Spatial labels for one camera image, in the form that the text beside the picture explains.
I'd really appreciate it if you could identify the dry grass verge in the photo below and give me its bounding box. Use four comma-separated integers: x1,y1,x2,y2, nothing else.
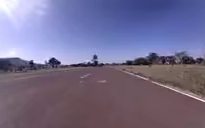
0,66,78,81

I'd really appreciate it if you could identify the row of trees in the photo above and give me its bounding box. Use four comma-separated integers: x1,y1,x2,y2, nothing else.
124,42,205,66

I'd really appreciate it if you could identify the reddish asphalt road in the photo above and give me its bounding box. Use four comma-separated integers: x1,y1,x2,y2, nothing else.
0,65,205,128

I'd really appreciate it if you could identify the tall lone tree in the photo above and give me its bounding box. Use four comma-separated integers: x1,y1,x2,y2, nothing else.
91,54,100,67

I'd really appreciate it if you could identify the dry grass field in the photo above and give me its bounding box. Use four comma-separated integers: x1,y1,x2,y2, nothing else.
113,63,205,102

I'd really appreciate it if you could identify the white dashed centre line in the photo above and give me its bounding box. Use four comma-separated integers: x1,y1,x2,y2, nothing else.
78,72,108,84

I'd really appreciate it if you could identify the white solid edge line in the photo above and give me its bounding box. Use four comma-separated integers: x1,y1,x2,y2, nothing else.
118,68,205,107

